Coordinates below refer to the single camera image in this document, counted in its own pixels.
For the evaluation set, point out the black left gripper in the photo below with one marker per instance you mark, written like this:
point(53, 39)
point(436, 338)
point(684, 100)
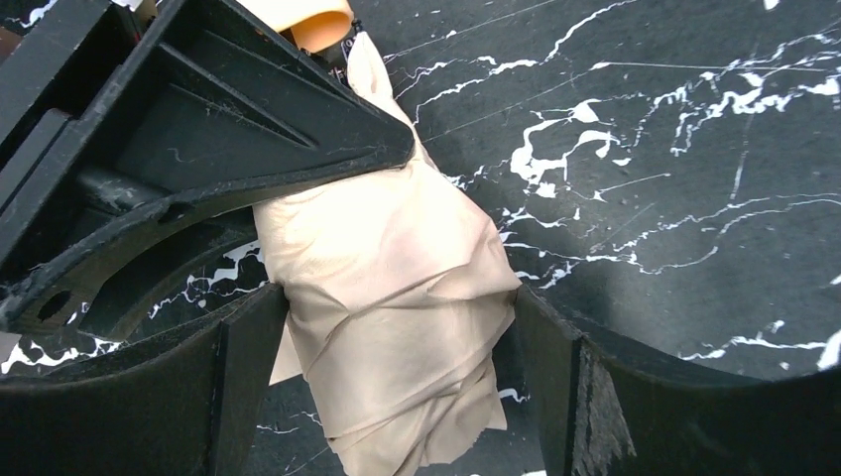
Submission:
point(131, 149)

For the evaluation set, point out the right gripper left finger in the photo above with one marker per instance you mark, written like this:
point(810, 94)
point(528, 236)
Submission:
point(182, 402)

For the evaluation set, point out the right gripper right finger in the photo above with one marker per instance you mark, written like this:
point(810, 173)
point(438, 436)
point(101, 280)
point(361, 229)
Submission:
point(610, 405)

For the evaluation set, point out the beige and black folding umbrella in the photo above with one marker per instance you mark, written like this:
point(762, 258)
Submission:
point(399, 288)

